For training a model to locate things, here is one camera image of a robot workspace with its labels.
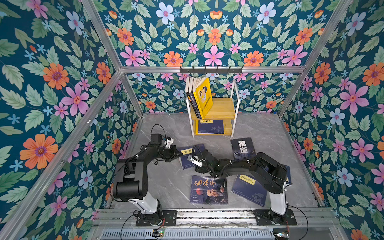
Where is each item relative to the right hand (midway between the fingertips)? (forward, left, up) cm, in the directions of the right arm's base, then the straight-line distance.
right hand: (199, 157), depth 93 cm
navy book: (-14, -51, -1) cm, 53 cm away
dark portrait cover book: (-20, -4, -2) cm, 20 cm away
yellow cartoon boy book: (+21, -2, +32) cm, 39 cm away
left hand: (+1, +9, +7) cm, 12 cm away
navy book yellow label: (+22, -8, +4) cm, 24 cm away
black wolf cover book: (+7, -29, -1) cm, 30 cm away
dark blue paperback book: (+16, +3, +34) cm, 38 cm away
